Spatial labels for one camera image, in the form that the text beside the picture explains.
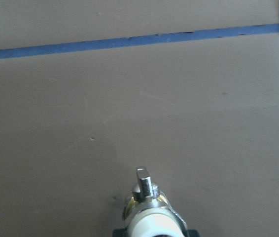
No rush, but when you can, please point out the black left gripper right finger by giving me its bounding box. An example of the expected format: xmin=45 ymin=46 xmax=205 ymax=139
xmin=187 ymin=229 xmax=199 ymax=237

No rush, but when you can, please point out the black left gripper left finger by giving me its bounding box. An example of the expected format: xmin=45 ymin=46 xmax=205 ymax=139
xmin=112 ymin=229 xmax=127 ymax=237

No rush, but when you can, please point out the white PPR valve fitting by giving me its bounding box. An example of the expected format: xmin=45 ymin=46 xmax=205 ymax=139
xmin=122 ymin=166 xmax=189 ymax=237

